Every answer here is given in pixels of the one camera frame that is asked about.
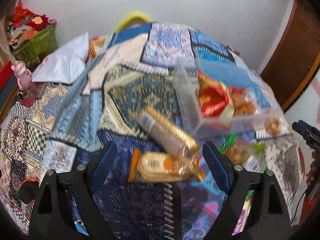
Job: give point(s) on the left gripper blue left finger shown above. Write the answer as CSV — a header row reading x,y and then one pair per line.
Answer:
x,y
100,165

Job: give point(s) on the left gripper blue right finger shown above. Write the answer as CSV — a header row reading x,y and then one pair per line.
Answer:
x,y
220,166

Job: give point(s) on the green jelly cup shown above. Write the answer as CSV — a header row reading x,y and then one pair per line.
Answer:
x,y
239,152

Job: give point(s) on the beige cracker pack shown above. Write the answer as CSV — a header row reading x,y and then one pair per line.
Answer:
x,y
157,167

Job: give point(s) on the purple label biscuit pack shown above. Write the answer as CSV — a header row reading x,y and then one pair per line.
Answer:
x,y
243,215

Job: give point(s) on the peanut brittle snack pack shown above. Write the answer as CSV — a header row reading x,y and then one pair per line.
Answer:
x,y
243,105

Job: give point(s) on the clear plastic storage box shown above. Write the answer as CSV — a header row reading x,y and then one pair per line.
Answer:
x,y
267,123

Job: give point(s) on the gold round biscuit roll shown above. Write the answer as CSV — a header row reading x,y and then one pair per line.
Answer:
x,y
171,138

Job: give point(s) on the red snack packet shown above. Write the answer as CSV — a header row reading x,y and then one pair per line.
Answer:
x,y
214,98

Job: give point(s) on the person right hand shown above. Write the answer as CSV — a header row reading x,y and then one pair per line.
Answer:
x,y
313,167

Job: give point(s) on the wooden door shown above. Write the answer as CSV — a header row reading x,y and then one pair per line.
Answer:
x,y
296,58

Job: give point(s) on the patchwork blue bed quilt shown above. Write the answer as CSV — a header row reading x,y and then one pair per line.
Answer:
x,y
49,138

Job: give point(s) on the white pillow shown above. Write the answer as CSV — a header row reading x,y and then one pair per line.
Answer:
x,y
65,64

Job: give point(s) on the pink pig toy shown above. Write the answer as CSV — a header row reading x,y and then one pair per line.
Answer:
x,y
22,74

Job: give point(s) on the green storage bin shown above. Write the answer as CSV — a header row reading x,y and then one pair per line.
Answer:
x,y
33,51

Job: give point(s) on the red box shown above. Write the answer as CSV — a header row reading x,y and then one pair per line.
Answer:
x,y
5,73

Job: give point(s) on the yellow hoop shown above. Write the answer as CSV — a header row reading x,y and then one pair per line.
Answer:
x,y
133,17

